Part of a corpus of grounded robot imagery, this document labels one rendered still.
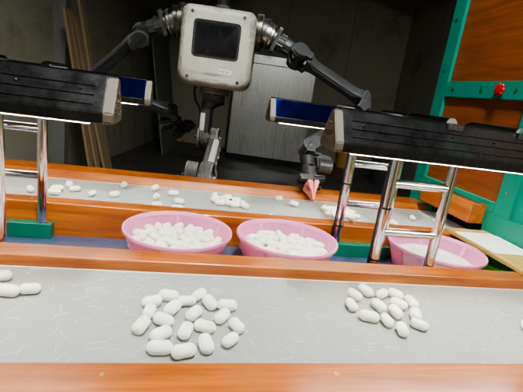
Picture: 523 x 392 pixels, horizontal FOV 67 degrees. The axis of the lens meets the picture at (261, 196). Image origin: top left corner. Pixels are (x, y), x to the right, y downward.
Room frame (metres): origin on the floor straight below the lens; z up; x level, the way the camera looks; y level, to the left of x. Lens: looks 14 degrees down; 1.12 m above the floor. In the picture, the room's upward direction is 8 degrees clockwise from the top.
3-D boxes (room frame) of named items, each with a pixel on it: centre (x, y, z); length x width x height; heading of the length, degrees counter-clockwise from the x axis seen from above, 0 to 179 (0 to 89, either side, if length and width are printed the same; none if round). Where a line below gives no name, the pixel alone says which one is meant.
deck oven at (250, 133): (7.03, 0.07, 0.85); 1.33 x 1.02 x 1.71; 92
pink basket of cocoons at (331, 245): (0.98, -0.08, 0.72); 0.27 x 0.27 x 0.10
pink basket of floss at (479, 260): (1.07, -0.51, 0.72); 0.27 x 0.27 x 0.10
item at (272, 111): (1.31, -0.29, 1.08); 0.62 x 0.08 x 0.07; 102
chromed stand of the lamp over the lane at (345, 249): (1.23, -0.30, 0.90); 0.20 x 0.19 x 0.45; 102
